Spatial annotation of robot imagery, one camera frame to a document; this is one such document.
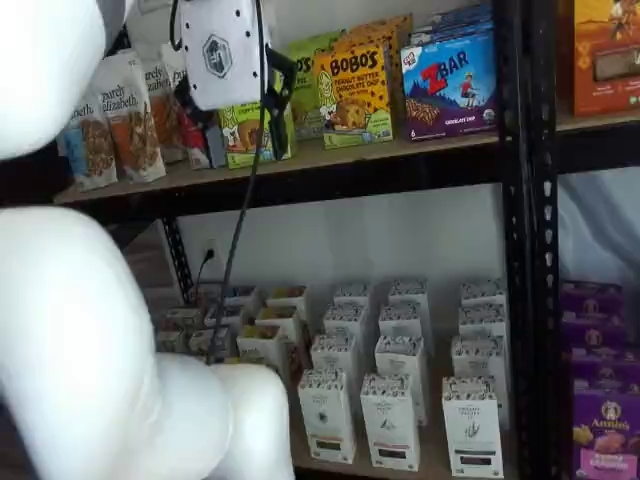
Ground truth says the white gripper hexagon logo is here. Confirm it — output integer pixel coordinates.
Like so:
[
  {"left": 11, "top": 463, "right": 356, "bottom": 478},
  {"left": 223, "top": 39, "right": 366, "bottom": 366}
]
[{"left": 177, "top": 0, "right": 298, "bottom": 171}]

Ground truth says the white box yellow strip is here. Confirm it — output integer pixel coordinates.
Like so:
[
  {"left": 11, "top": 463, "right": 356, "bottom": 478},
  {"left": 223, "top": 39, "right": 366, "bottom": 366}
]
[
  {"left": 310, "top": 333, "right": 362, "bottom": 381},
  {"left": 322, "top": 303, "right": 370, "bottom": 341},
  {"left": 298, "top": 368, "right": 358, "bottom": 465},
  {"left": 333, "top": 283, "right": 375, "bottom": 310}
]

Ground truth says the green Bobo's box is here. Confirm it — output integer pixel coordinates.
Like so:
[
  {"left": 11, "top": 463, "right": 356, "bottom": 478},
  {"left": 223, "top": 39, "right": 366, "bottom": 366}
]
[
  {"left": 287, "top": 43, "right": 324, "bottom": 142},
  {"left": 218, "top": 102, "right": 297, "bottom": 170},
  {"left": 287, "top": 29, "right": 347, "bottom": 59}
]

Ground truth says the yellow Bobo's box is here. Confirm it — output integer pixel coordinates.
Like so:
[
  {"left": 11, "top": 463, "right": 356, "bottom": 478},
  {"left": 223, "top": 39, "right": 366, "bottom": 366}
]
[
  {"left": 312, "top": 42, "right": 395, "bottom": 150},
  {"left": 349, "top": 13, "right": 415, "bottom": 121},
  {"left": 329, "top": 24, "right": 404, "bottom": 136}
]

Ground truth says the small white granola box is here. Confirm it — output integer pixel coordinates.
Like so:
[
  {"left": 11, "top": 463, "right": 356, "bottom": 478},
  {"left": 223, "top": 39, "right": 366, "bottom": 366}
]
[
  {"left": 203, "top": 303, "right": 247, "bottom": 329},
  {"left": 223, "top": 284, "right": 261, "bottom": 307},
  {"left": 188, "top": 327, "right": 235, "bottom": 361},
  {"left": 163, "top": 307, "right": 204, "bottom": 331},
  {"left": 156, "top": 328, "right": 187, "bottom": 354}
]

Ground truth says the white granola box yellow label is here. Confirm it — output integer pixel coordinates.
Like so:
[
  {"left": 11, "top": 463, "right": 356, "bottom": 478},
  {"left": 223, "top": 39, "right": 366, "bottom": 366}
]
[
  {"left": 266, "top": 285, "right": 310, "bottom": 311},
  {"left": 235, "top": 323, "right": 301, "bottom": 381},
  {"left": 253, "top": 304, "right": 304, "bottom": 341}
]

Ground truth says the blue Z Bar box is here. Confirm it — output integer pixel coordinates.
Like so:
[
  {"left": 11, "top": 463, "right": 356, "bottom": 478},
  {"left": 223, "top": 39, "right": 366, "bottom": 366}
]
[
  {"left": 399, "top": 32, "right": 500, "bottom": 143},
  {"left": 424, "top": 3, "right": 496, "bottom": 27},
  {"left": 408, "top": 19, "right": 496, "bottom": 45}
]

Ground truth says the white box pink strip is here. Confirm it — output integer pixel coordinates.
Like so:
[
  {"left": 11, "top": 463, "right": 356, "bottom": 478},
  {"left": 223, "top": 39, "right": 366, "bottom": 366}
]
[
  {"left": 378, "top": 303, "right": 434, "bottom": 357},
  {"left": 360, "top": 372, "right": 422, "bottom": 471},
  {"left": 388, "top": 278, "right": 432, "bottom": 309},
  {"left": 374, "top": 334, "right": 432, "bottom": 427}
]

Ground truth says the black metal shelf rack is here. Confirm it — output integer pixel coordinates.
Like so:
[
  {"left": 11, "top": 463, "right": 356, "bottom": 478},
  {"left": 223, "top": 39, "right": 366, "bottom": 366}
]
[
  {"left": 528, "top": 0, "right": 640, "bottom": 480},
  {"left": 0, "top": 0, "right": 534, "bottom": 480}
]

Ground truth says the white box sprig drawing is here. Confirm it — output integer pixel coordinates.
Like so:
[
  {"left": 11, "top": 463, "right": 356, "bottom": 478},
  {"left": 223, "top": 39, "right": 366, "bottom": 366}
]
[
  {"left": 451, "top": 334, "right": 510, "bottom": 431},
  {"left": 459, "top": 278, "right": 507, "bottom": 309},
  {"left": 441, "top": 375, "right": 504, "bottom": 477},
  {"left": 458, "top": 303, "right": 508, "bottom": 341}
]

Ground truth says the orange snack box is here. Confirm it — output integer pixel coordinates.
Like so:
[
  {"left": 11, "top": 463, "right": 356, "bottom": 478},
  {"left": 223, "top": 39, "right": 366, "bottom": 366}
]
[{"left": 558, "top": 0, "right": 640, "bottom": 118}]

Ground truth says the purple Annie's box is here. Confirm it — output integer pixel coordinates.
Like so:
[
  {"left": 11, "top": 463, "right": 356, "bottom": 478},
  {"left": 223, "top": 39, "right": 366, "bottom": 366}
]
[
  {"left": 560, "top": 319, "right": 632, "bottom": 354},
  {"left": 569, "top": 347, "right": 640, "bottom": 396},
  {"left": 558, "top": 280, "right": 625, "bottom": 326},
  {"left": 571, "top": 389, "right": 640, "bottom": 480}
]

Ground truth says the granola bag red label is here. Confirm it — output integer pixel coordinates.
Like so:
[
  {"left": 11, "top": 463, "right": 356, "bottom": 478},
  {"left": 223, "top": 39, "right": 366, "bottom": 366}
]
[{"left": 159, "top": 42, "right": 211, "bottom": 171}]

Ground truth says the granola bag orange label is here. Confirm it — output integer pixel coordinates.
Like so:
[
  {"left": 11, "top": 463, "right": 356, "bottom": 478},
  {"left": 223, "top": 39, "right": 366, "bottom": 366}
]
[
  {"left": 92, "top": 49, "right": 167, "bottom": 184},
  {"left": 130, "top": 49, "right": 187, "bottom": 166}
]

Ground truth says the granola bag blue label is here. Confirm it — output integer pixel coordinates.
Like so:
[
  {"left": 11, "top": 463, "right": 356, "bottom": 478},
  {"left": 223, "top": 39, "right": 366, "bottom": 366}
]
[{"left": 55, "top": 97, "right": 120, "bottom": 192}]

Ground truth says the dark furniture piece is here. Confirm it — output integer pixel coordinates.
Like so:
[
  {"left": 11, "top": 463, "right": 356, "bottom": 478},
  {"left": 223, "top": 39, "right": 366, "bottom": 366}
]
[{"left": 0, "top": 144, "right": 69, "bottom": 207}]

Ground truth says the white cloth backdrop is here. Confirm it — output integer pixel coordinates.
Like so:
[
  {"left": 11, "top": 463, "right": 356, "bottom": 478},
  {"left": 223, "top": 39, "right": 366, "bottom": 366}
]
[{"left": 558, "top": 172, "right": 640, "bottom": 289}]

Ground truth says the long black cable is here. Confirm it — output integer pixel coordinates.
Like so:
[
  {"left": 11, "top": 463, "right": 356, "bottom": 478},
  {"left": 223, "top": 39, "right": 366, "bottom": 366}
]
[{"left": 205, "top": 0, "right": 267, "bottom": 366}]

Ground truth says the thin black cable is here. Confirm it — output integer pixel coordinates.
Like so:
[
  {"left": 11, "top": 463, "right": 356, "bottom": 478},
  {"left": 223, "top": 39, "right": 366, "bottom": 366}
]
[{"left": 167, "top": 0, "right": 183, "bottom": 52}]

